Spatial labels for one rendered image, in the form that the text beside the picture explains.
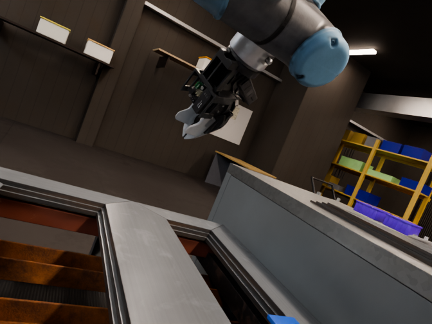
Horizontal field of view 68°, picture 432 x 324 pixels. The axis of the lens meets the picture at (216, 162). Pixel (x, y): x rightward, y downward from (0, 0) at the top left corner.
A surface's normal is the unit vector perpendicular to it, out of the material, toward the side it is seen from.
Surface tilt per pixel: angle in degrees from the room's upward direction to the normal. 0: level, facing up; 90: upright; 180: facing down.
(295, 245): 90
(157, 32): 90
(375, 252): 90
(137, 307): 0
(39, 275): 90
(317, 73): 125
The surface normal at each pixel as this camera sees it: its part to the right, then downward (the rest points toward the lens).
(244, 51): -0.44, 0.33
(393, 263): -0.84, -0.30
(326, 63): 0.20, 0.76
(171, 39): 0.44, 0.26
